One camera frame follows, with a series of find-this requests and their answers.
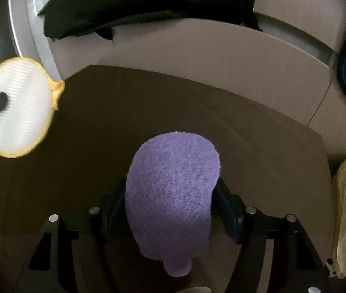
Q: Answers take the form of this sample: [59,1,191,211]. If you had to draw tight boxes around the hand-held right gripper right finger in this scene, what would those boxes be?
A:
[211,178,333,293]

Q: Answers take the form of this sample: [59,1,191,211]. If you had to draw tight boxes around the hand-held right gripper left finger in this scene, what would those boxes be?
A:
[16,178,131,293]

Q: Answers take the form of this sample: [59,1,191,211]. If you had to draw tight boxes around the round yellow and white scrubber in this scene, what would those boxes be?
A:
[0,56,65,158]

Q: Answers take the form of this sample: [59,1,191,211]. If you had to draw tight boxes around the purple and pink sponge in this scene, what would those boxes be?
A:
[125,132,221,278]

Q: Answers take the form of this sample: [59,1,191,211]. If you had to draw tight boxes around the grey kitchen counter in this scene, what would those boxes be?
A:
[8,0,64,81]

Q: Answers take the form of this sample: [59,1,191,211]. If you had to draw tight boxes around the cardboard sheet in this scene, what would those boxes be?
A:
[47,29,344,159]

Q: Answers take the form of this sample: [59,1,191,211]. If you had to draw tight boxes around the black cloth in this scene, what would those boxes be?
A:
[37,0,263,42]

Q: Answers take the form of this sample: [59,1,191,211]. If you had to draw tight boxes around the beige cabinet panel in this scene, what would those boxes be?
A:
[254,0,346,54]

